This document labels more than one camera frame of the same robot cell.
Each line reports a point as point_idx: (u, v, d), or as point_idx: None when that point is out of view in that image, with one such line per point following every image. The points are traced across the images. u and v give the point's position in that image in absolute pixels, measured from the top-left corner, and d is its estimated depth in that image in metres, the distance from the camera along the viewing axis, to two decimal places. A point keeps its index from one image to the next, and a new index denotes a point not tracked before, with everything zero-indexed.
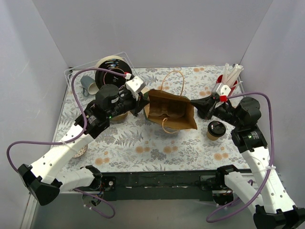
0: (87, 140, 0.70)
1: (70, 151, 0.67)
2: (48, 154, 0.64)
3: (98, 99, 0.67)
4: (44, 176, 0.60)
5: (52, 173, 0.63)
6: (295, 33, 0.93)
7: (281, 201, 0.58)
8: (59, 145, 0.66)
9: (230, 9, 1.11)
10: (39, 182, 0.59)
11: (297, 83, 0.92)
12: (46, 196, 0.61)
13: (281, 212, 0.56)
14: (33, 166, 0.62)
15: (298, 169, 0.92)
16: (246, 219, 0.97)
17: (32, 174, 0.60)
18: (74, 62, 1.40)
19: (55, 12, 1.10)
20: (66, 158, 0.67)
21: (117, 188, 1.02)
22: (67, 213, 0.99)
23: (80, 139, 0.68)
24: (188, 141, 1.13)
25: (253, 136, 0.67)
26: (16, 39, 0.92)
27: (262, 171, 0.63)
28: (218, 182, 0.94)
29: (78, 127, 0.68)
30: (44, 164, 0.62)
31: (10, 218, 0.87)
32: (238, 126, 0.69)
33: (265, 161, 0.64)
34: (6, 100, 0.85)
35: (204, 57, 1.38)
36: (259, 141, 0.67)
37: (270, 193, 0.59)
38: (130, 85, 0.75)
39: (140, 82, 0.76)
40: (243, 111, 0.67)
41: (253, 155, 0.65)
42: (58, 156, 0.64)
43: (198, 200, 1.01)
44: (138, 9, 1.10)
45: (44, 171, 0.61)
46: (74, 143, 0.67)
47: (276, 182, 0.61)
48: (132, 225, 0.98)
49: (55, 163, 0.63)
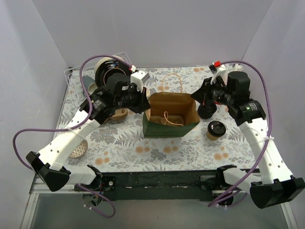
0: (94, 126, 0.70)
1: (76, 138, 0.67)
2: (55, 140, 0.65)
3: (110, 83, 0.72)
4: (52, 163, 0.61)
5: (59, 160, 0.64)
6: (296, 33, 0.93)
7: (279, 171, 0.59)
8: (66, 131, 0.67)
9: (230, 9, 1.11)
10: (48, 169, 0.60)
11: (297, 83, 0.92)
12: (56, 182, 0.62)
13: (279, 182, 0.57)
14: (40, 153, 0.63)
15: (298, 169, 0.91)
16: (246, 219, 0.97)
17: (40, 161, 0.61)
18: (74, 62, 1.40)
19: (55, 12, 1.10)
20: (74, 145, 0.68)
21: (117, 188, 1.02)
22: (67, 213, 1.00)
23: (86, 124, 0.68)
24: (188, 141, 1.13)
25: (252, 108, 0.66)
26: (16, 39, 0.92)
27: (260, 141, 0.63)
28: (218, 181, 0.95)
29: (83, 112, 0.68)
30: (51, 151, 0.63)
31: (10, 218, 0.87)
32: (233, 99, 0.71)
33: (263, 131, 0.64)
34: (6, 100, 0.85)
35: (204, 57, 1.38)
36: (258, 113, 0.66)
37: (268, 164, 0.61)
38: (135, 75, 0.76)
39: (146, 72, 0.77)
40: (233, 79, 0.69)
41: (250, 125, 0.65)
42: (65, 143, 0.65)
43: (198, 200, 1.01)
44: (138, 9, 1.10)
45: (53, 158, 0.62)
46: (80, 130, 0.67)
47: (274, 153, 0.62)
48: (132, 225, 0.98)
49: (62, 150, 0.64)
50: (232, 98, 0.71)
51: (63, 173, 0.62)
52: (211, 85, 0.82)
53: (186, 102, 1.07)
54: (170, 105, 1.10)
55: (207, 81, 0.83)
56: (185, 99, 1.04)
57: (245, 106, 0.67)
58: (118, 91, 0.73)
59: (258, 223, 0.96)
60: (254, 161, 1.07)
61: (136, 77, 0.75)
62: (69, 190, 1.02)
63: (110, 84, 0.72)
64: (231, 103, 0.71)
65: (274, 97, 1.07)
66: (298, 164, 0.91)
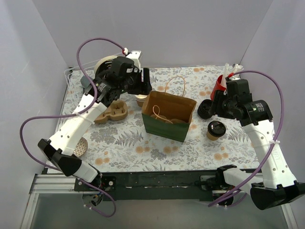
0: (100, 109, 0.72)
1: (85, 122, 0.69)
2: (64, 127, 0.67)
3: (115, 66, 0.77)
4: (64, 148, 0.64)
5: (71, 146, 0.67)
6: (296, 32, 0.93)
7: (282, 176, 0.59)
8: (73, 117, 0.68)
9: (230, 9, 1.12)
10: (60, 154, 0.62)
11: (296, 84, 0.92)
12: (70, 167, 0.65)
13: (281, 187, 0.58)
14: (52, 140, 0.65)
15: (297, 169, 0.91)
16: (246, 220, 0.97)
17: (52, 147, 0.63)
18: (74, 62, 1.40)
19: (55, 12, 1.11)
20: (83, 130, 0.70)
21: (117, 188, 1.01)
22: (67, 213, 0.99)
23: (94, 108, 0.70)
24: (188, 141, 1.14)
25: (259, 109, 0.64)
26: (16, 38, 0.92)
27: (265, 145, 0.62)
28: (218, 182, 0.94)
29: (88, 96, 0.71)
30: (62, 137, 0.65)
31: (9, 217, 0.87)
32: (235, 101, 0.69)
33: (269, 134, 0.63)
34: (6, 99, 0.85)
35: (204, 57, 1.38)
36: (264, 114, 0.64)
37: (272, 169, 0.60)
38: (130, 55, 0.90)
39: (139, 53, 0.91)
40: (231, 84, 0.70)
41: (257, 128, 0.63)
42: (74, 128, 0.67)
43: (198, 199, 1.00)
44: (138, 9, 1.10)
45: (64, 143, 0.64)
46: (87, 114, 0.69)
47: (279, 157, 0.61)
48: (132, 225, 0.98)
49: (72, 135, 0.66)
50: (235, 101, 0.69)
51: (75, 159, 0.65)
52: (224, 96, 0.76)
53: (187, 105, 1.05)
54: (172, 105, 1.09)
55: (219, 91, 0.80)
56: (188, 103, 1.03)
57: (251, 106, 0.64)
58: (122, 73, 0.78)
59: (258, 223, 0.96)
60: (254, 161, 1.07)
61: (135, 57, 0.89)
62: (69, 190, 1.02)
63: (114, 66, 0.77)
64: (235, 106, 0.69)
65: (273, 98, 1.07)
66: (298, 165, 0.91)
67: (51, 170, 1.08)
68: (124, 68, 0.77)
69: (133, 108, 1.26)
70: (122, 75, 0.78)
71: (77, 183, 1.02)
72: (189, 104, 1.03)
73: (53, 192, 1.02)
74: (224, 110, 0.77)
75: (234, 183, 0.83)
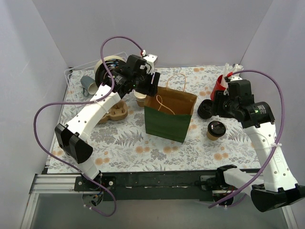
0: (116, 99, 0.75)
1: (101, 110, 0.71)
2: (81, 112, 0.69)
3: (130, 62, 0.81)
4: (81, 132, 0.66)
5: (86, 131, 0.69)
6: (296, 33, 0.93)
7: (284, 180, 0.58)
8: (90, 103, 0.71)
9: (230, 9, 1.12)
10: (78, 138, 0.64)
11: (296, 83, 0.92)
12: (83, 153, 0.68)
13: (282, 191, 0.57)
14: (69, 124, 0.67)
15: (297, 169, 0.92)
16: (246, 220, 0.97)
17: (69, 131, 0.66)
18: (74, 62, 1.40)
19: (55, 12, 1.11)
20: (98, 117, 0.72)
21: (117, 188, 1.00)
22: (67, 213, 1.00)
23: (110, 97, 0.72)
24: (188, 141, 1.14)
25: (260, 111, 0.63)
26: (16, 38, 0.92)
27: (267, 148, 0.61)
28: (218, 181, 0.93)
29: (106, 87, 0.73)
30: (79, 122, 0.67)
31: (10, 218, 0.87)
32: (237, 103, 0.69)
33: (271, 137, 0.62)
34: (6, 100, 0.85)
35: (204, 57, 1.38)
36: (265, 117, 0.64)
37: (274, 172, 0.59)
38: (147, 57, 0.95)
39: (155, 57, 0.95)
40: (233, 84, 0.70)
41: (258, 130, 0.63)
42: (91, 114, 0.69)
43: (198, 200, 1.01)
44: (138, 9, 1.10)
45: (82, 128, 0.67)
46: (104, 102, 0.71)
47: (280, 160, 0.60)
48: (132, 225, 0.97)
49: (89, 121, 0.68)
50: (236, 102, 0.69)
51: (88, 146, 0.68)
52: (224, 96, 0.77)
53: (188, 102, 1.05)
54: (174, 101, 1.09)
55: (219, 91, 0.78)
56: (188, 98, 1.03)
57: (253, 108, 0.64)
58: (137, 69, 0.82)
59: (258, 223, 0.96)
60: (254, 161, 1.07)
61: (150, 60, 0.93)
62: (69, 190, 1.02)
63: (130, 61, 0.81)
64: (236, 108, 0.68)
65: (273, 98, 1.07)
66: (298, 164, 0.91)
67: (51, 170, 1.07)
68: (139, 65, 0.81)
69: (132, 108, 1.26)
70: (136, 71, 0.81)
71: (77, 183, 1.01)
72: (189, 99, 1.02)
73: (53, 192, 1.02)
74: (225, 111, 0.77)
75: (234, 183, 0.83)
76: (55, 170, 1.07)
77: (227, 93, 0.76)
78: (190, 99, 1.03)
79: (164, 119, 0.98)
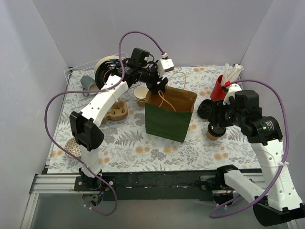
0: (124, 88, 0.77)
1: (112, 98, 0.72)
2: (94, 100, 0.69)
3: (135, 54, 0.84)
4: (95, 118, 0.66)
5: (99, 118, 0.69)
6: (296, 33, 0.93)
7: (289, 199, 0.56)
8: (101, 92, 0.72)
9: (230, 9, 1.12)
10: (92, 122, 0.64)
11: (296, 84, 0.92)
12: (96, 140, 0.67)
13: (287, 210, 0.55)
14: (83, 111, 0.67)
15: (297, 169, 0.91)
16: (246, 220, 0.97)
17: (82, 117, 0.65)
18: (74, 62, 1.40)
19: (55, 12, 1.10)
20: (109, 105, 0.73)
21: (117, 188, 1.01)
22: (67, 213, 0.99)
23: (120, 86, 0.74)
24: (188, 141, 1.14)
25: (269, 128, 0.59)
26: (16, 39, 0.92)
27: (273, 167, 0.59)
28: (218, 182, 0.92)
29: (115, 77, 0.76)
30: (92, 109, 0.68)
31: (10, 218, 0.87)
32: (244, 116, 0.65)
33: (278, 156, 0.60)
34: (6, 99, 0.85)
35: (204, 57, 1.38)
36: (273, 133, 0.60)
37: (279, 191, 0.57)
38: (163, 63, 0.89)
39: (170, 67, 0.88)
40: (240, 96, 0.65)
41: (265, 149, 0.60)
42: (103, 101, 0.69)
43: (198, 200, 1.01)
44: (137, 9, 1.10)
45: (96, 114, 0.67)
46: (115, 90, 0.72)
47: (286, 179, 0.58)
48: (131, 225, 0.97)
49: (102, 108, 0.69)
50: (243, 116, 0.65)
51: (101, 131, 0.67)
52: (224, 106, 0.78)
53: (187, 100, 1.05)
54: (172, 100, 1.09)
55: (218, 102, 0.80)
56: (188, 97, 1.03)
57: (261, 124, 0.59)
58: (141, 61, 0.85)
59: (258, 223, 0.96)
60: (254, 161, 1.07)
61: (162, 65, 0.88)
62: (69, 190, 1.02)
63: (135, 54, 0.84)
64: (243, 121, 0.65)
65: (274, 98, 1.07)
66: (299, 165, 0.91)
67: (51, 170, 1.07)
68: (143, 57, 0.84)
69: (132, 108, 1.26)
70: (140, 63, 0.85)
71: (77, 183, 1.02)
72: (189, 98, 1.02)
73: (53, 192, 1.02)
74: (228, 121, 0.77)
75: (234, 187, 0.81)
76: (55, 170, 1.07)
77: (226, 103, 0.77)
78: (190, 99, 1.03)
79: (166, 117, 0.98)
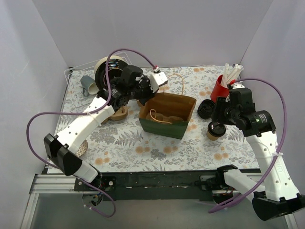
0: (109, 112, 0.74)
1: (93, 122, 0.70)
2: (73, 124, 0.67)
3: (125, 75, 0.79)
4: (70, 143, 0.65)
5: (76, 143, 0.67)
6: (296, 33, 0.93)
7: (285, 189, 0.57)
8: (83, 115, 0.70)
9: (230, 9, 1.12)
10: (66, 149, 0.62)
11: (296, 83, 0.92)
12: (70, 165, 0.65)
13: (284, 200, 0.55)
14: (59, 135, 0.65)
15: (297, 169, 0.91)
16: (246, 220, 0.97)
17: (57, 142, 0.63)
18: (74, 62, 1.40)
19: (55, 12, 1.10)
20: (90, 129, 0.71)
21: (117, 188, 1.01)
22: (67, 213, 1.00)
23: (104, 110, 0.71)
24: (188, 141, 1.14)
25: (262, 119, 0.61)
26: (16, 39, 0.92)
27: (269, 157, 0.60)
28: (218, 182, 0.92)
29: (100, 99, 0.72)
30: (69, 133, 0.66)
31: (10, 218, 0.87)
32: (238, 112, 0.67)
33: (273, 147, 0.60)
34: (6, 100, 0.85)
35: (204, 57, 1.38)
36: (266, 125, 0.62)
37: (275, 182, 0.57)
38: (156, 78, 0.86)
39: (165, 80, 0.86)
40: (234, 93, 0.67)
41: (259, 140, 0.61)
42: (83, 126, 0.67)
43: (198, 200, 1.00)
44: (138, 9, 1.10)
45: (71, 140, 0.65)
46: (97, 115, 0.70)
47: (281, 170, 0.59)
48: (132, 225, 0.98)
49: (80, 133, 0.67)
50: (238, 110, 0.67)
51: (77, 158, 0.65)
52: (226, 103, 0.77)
53: (185, 104, 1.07)
54: (170, 105, 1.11)
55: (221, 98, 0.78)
56: (186, 100, 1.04)
57: (254, 117, 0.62)
58: (132, 81, 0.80)
59: (258, 223, 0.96)
60: (254, 161, 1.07)
61: (156, 82, 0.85)
62: (69, 190, 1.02)
63: (125, 75, 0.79)
64: (237, 116, 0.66)
65: (274, 98, 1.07)
66: (298, 165, 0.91)
67: (51, 170, 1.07)
68: (134, 77, 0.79)
69: (133, 109, 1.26)
70: (131, 83, 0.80)
71: (77, 183, 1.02)
72: (188, 102, 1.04)
73: (53, 192, 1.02)
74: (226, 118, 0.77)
75: (234, 185, 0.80)
76: (55, 170, 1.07)
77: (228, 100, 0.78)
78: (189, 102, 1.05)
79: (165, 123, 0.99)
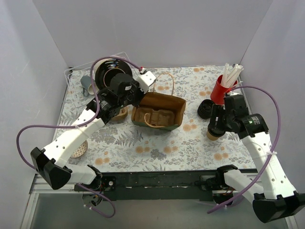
0: (98, 125, 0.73)
1: (82, 136, 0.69)
2: (61, 137, 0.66)
3: (114, 85, 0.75)
4: (57, 159, 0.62)
5: (64, 157, 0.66)
6: (296, 33, 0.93)
7: (281, 187, 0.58)
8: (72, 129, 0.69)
9: (230, 9, 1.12)
10: (52, 164, 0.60)
11: (296, 83, 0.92)
12: (57, 180, 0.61)
13: (281, 198, 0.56)
14: (45, 149, 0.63)
15: (297, 170, 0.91)
16: (246, 221, 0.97)
17: (45, 157, 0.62)
18: (74, 62, 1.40)
19: (55, 12, 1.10)
20: (78, 142, 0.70)
21: (117, 188, 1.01)
22: (67, 213, 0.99)
23: (93, 123, 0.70)
24: (188, 141, 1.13)
25: (254, 121, 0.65)
26: (16, 39, 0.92)
27: (263, 156, 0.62)
28: (218, 182, 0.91)
29: (89, 111, 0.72)
30: (56, 147, 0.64)
31: (10, 218, 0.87)
32: (232, 116, 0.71)
33: (266, 146, 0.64)
34: (6, 100, 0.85)
35: (204, 57, 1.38)
36: (259, 127, 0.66)
37: (271, 180, 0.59)
38: (143, 78, 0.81)
39: (154, 79, 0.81)
40: (228, 99, 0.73)
41: (253, 140, 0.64)
42: (70, 140, 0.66)
43: (198, 200, 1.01)
44: (138, 9, 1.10)
45: (58, 153, 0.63)
46: (86, 128, 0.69)
47: (277, 168, 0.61)
48: (131, 225, 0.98)
49: (67, 147, 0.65)
50: (232, 115, 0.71)
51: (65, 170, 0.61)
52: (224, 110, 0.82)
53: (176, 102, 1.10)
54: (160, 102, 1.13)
55: None
56: (176, 99, 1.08)
57: (247, 119, 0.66)
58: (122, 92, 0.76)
59: (258, 223, 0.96)
60: None
61: (145, 82, 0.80)
62: (68, 190, 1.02)
63: (114, 85, 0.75)
64: (232, 120, 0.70)
65: (274, 98, 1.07)
66: (298, 165, 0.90)
67: None
68: (123, 88, 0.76)
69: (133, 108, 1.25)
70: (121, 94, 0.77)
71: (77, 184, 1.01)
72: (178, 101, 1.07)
73: (53, 192, 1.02)
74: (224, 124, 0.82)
75: (234, 185, 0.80)
76: None
77: None
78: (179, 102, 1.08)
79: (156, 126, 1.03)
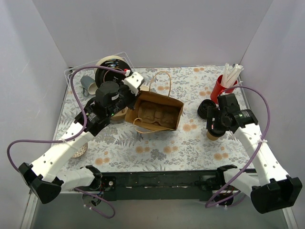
0: (87, 138, 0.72)
1: (70, 149, 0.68)
2: (49, 152, 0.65)
3: (98, 97, 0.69)
4: (45, 174, 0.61)
5: (52, 172, 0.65)
6: (296, 33, 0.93)
7: (274, 171, 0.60)
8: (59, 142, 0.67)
9: (230, 9, 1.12)
10: (40, 180, 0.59)
11: (296, 83, 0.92)
12: (46, 195, 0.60)
13: (275, 181, 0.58)
14: (34, 165, 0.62)
15: (297, 169, 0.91)
16: (246, 220, 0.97)
17: (32, 172, 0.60)
18: (74, 62, 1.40)
19: (55, 12, 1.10)
20: (67, 156, 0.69)
21: (117, 188, 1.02)
22: (67, 213, 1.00)
23: (80, 137, 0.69)
24: (188, 141, 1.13)
25: (244, 115, 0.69)
26: (16, 39, 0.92)
27: (254, 143, 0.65)
28: (218, 182, 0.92)
29: (77, 125, 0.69)
30: (44, 163, 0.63)
31: (10, 218, 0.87)
32: (225, 111, 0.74)
33: (257, 135, 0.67)
34: (6, 100, 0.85)
35: (204, 57, 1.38)
36: (250, 119, 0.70)
37: (263, 165, 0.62)
38: (130, 81, 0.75)
39: (141, 79, 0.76)
40: (219, 97, 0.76)
41: (244, 131, 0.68)
42: (58, 154, 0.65)
43: (198, 199, 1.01)
44: (137, 9, 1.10)
45: (45, 169, 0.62)
46: (74, 141, 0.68)
47: (268, 154, 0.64)
48: (131, 225, 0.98)
49: (55, 162, 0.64)
50: (224, 111, 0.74)
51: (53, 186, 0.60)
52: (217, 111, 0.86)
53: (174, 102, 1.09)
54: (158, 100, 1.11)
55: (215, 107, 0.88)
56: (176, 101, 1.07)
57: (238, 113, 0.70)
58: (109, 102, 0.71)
59: (258, 223, 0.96)
60: None
61: (133, 85, 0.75)
62: (69, 190, 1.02)
63: (98, 96, 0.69)
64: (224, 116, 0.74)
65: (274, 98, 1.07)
66: (298, 165, 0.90)
67: None
68: (109, 98, 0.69)
69: None
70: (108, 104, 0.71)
71: None
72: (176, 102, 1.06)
73: None
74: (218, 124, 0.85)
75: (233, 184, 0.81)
76: None
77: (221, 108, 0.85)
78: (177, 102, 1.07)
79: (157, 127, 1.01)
